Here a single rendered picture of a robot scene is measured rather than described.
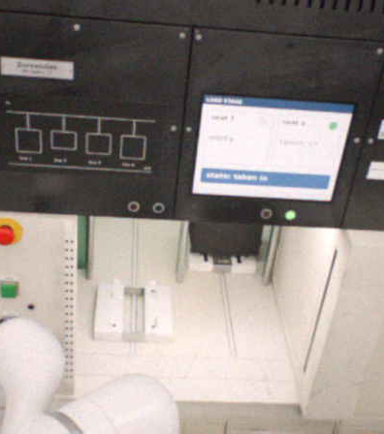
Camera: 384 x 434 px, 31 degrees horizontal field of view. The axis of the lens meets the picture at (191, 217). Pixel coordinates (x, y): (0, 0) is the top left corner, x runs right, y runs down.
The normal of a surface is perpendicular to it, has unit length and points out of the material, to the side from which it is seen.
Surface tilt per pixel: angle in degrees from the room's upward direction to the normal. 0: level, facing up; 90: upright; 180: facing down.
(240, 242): 90
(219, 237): 90
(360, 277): 90
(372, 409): 90
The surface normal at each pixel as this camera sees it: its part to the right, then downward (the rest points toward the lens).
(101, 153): 0.06, 0.55
